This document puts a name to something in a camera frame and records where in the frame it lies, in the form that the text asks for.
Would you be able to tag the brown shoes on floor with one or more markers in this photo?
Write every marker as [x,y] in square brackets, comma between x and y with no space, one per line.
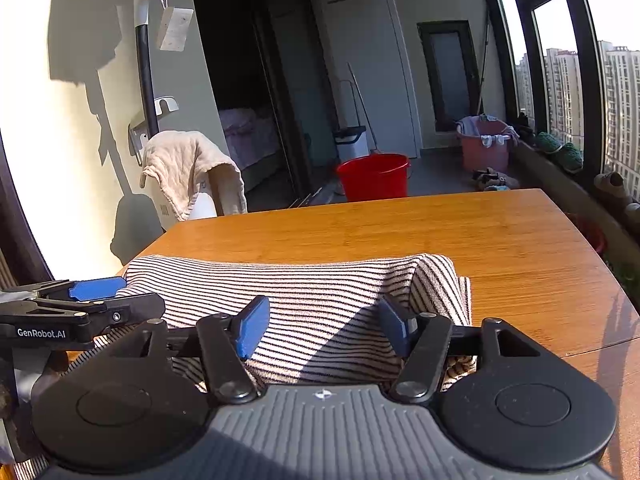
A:
[489,176]

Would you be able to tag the pink laundry basket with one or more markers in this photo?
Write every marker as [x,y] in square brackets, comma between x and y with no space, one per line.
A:
[486,141]

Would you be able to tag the white chair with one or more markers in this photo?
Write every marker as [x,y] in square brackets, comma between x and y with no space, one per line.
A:
[203,207]

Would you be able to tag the white paper tag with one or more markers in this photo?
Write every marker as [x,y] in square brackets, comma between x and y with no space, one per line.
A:
[174,29]

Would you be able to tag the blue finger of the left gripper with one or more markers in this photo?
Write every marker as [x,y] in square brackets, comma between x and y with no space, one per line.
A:
[88,290]

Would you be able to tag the red plastic bucket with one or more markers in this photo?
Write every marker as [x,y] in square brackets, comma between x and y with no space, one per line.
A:
[378,176]

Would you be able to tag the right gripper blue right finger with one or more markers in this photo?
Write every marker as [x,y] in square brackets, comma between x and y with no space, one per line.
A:
[422,341]

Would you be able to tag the teal slippers on floor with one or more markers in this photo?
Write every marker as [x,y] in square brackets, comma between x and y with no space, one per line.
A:
[496,187]

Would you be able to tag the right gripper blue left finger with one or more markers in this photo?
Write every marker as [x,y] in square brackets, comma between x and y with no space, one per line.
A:
[226,343]

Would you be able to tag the green slipper on sill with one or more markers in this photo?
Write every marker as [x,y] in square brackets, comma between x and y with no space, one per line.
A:
[570,158]
[547,143]

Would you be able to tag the beige shoe on sill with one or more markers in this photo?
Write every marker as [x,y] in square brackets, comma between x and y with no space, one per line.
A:
[611,188]

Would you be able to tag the striped beige sweater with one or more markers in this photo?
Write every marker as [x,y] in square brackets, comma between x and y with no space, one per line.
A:
[323,326]

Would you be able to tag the pink bedding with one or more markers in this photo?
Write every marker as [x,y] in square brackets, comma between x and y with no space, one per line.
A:
[249,137]

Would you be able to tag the beige towel on chair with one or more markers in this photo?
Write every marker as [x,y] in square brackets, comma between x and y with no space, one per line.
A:
[185,163]

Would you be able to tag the white trash bin black lid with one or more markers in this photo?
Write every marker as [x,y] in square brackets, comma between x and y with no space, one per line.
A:
[351,143]

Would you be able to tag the red basin with grass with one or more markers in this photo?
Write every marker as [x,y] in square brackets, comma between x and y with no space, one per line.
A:
[591,231]

